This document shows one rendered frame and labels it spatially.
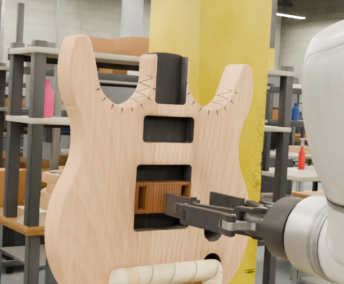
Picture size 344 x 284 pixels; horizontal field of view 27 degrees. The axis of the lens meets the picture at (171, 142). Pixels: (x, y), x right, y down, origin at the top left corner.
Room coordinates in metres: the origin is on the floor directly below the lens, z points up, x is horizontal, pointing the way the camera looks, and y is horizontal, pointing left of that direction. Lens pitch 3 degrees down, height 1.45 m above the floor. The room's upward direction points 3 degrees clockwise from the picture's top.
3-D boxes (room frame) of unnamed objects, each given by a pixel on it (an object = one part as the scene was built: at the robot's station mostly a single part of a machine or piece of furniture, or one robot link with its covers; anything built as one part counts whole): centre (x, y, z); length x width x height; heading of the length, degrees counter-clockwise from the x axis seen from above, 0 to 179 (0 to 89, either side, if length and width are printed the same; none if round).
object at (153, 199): (1.07, 0.02, 1.31); 0.10 x 0.03 x 0.05; 124
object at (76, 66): (1.01, 0.13, 1.49); 0.07 x 0.04 x 0.10; 124
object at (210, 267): (1.05, -0.01, 1.20); 0.20 x 0.03 x 0.03; 124
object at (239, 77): (1.16, -0.09, 1.48); 0.07 x 0.04 x 0.09; 124
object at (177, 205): (0.91, -0.02, 1.31); 0.05 x 0.03 x 0.01; 35
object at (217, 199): (0.99, -0.08, 1.31); 0.07 x 0.01 x 0.03; 35
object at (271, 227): (0.84, -0.14, 1.31); 0.09 x 0.08 x 0.07; 35
